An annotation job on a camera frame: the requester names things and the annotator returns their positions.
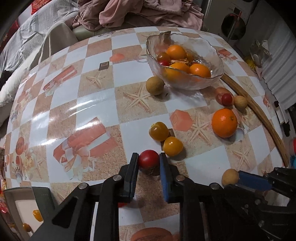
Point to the orange in bowl top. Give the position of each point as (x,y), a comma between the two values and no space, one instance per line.
(176,52)

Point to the grey white bedding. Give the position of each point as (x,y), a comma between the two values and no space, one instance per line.
(45,33)

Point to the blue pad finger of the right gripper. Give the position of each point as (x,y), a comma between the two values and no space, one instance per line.
(254,181)

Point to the yellow tomato in tray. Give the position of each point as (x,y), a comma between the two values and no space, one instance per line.
(37,215)

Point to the orange in bowl right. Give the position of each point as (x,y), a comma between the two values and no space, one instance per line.
(200,70)

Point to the clear glass bowl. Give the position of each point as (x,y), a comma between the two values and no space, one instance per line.
(198,50)

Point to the brown fruit in tray left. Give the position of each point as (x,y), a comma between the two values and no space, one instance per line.
(27,227)

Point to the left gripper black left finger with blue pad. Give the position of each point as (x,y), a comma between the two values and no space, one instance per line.
(91,212)

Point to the brown longan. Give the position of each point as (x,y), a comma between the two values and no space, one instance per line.
(154,85)
(230,176)
(240,102)

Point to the dark yellow cherry tomato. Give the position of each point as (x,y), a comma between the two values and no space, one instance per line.
(158,131)

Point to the orange in bowl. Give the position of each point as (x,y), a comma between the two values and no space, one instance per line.
(176,52)
(176,71)
(200,70)

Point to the large orange on table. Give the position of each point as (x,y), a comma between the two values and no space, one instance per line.
(224,123)

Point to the white shallow tray box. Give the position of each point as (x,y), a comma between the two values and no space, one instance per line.
(21,202)

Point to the red cherry tomato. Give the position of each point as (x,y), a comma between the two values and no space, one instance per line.
(227,99)
(148,160)

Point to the red cushion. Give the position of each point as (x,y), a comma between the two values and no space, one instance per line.
(37,4)

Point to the brown longan beside bowl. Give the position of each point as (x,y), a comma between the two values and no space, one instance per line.
(154,85)

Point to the bright yellow cherry tomato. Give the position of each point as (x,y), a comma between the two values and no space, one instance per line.
(172,146)

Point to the pink crumpled blanket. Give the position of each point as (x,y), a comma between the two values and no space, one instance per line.
(95,15)

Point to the orange in bowl left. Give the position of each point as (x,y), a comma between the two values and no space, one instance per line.
(176,71)

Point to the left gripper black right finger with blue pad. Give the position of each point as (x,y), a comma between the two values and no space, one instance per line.
(207,212)

